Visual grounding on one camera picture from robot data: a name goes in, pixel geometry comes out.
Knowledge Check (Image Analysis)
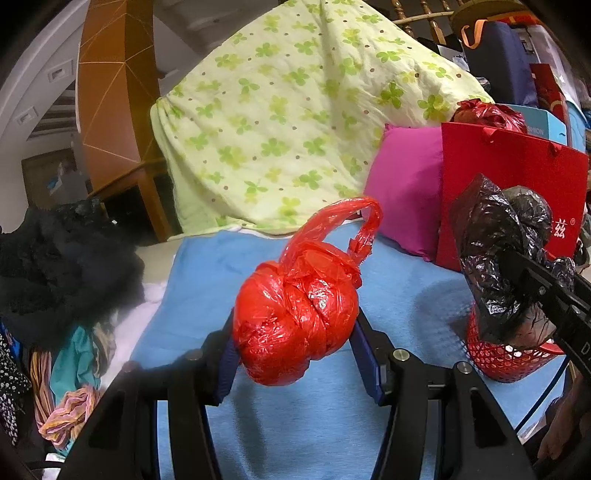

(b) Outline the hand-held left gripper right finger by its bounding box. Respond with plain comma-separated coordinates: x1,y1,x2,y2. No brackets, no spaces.
348,309,536,480

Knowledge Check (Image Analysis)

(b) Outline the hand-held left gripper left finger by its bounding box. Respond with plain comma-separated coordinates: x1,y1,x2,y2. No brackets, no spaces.
60,314,241,480

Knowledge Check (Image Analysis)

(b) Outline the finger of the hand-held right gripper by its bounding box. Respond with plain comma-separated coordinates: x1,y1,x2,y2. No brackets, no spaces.
501,251,571,315

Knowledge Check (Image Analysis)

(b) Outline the black plastic bag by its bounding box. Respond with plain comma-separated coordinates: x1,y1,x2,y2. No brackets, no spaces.
449,174,576,350

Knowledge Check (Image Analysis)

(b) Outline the red mesh plastic basket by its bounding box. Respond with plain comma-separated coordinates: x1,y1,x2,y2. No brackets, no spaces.
466,249,578,383

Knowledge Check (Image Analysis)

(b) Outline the red plastic bag ball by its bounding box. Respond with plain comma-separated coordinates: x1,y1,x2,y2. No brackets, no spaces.
232,196,384,386

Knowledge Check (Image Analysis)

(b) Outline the person's right hand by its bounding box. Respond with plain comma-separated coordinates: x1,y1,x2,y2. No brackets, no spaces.
539,369,591,460

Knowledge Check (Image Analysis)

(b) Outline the blue towel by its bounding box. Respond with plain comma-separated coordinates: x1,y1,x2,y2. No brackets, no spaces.
131,222,568,480

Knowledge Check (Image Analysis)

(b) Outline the red paper gift bag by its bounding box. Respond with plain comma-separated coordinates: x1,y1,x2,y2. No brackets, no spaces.
436,121,591,268

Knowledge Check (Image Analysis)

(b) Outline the teal cloth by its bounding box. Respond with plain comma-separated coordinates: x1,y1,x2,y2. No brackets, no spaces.
50,325,100,393

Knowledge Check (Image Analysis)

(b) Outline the pink pillow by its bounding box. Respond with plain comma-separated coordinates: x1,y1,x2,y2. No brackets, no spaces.
364,124,446,261

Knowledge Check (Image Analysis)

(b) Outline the light blue cardboard box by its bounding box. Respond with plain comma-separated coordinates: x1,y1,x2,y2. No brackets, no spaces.
508,104,571,144

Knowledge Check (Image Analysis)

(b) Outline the striped cloth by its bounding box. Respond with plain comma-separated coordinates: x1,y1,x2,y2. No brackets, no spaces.
28,318,116,453

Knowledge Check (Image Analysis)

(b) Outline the knotted red plastic bag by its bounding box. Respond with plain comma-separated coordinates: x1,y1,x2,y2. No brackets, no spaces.
451,99,528,134

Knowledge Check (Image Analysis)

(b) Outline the wooden cabinet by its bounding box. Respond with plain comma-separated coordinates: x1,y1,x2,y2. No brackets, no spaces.
99,157,185,245

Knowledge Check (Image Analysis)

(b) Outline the black fuzzy garment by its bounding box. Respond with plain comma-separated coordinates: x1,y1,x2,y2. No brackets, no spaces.
0,198,146,347

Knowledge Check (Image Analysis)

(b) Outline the tall red box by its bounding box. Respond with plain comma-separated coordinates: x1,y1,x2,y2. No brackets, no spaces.
530,62,573,134

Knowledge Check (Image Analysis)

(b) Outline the black white floral cloth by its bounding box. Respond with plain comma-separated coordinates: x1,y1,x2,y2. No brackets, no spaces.
0,330,31,444

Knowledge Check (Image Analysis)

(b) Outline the green clover print blanket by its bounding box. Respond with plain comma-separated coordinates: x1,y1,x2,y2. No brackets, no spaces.
150,0,497,236

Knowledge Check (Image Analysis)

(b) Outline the wooden door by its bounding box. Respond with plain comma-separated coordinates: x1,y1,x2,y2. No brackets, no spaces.
21,148,88,208

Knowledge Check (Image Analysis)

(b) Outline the wooden stair railing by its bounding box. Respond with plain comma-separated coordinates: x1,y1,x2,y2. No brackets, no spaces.
392,0,467,38

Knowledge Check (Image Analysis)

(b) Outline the orange wooden column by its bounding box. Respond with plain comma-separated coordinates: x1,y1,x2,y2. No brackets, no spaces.
76,0,162,195

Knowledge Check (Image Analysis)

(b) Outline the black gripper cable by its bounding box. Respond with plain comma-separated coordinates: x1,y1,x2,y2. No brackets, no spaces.
515,357,568,430

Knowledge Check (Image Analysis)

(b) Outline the navy bag with orange handles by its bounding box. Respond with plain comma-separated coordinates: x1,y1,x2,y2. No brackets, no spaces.
459,18,539,109

